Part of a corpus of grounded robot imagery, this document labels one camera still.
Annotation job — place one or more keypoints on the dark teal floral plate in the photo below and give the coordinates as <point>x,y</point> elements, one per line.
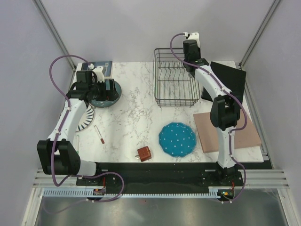
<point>107,103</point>

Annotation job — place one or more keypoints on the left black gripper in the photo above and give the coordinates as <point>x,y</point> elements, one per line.
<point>110,94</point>

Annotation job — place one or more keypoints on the dark blue book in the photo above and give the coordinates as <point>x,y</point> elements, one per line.
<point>106,65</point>

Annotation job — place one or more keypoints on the white slotted cable duct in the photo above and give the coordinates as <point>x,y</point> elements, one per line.
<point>99,193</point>

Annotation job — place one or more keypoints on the blue polka dot plate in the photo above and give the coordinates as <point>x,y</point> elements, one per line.
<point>177,139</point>

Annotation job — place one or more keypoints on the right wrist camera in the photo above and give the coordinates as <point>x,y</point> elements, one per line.
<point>193,36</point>

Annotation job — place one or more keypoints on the white green marker pen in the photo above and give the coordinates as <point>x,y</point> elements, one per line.
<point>77,143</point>

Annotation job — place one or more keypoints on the red tipped tube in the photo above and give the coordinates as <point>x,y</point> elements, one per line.
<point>99,134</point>

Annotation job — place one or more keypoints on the pink board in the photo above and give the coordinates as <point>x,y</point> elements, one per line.
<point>248,137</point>

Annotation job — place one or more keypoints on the red cube power adapter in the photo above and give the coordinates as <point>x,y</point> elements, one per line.
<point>143,154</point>

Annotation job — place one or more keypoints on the wire dish rack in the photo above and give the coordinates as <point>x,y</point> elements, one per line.
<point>173,85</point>

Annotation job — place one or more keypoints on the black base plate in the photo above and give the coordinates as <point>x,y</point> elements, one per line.
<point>155,177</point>

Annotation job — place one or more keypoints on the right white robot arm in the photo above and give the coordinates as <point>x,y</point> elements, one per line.
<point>224,114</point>

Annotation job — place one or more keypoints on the white striped plate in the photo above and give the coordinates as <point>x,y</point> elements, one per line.
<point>86,119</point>

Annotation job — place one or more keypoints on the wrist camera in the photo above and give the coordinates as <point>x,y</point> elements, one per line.
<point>97,73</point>
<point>193,36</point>

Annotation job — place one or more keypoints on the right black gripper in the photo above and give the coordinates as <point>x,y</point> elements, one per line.
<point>199,50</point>

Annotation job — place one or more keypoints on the black board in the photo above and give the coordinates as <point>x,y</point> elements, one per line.
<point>232,78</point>

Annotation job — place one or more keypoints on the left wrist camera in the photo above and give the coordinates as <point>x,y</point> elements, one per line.
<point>97,73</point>

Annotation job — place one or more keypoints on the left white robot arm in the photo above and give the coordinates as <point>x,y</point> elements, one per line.
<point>57,154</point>

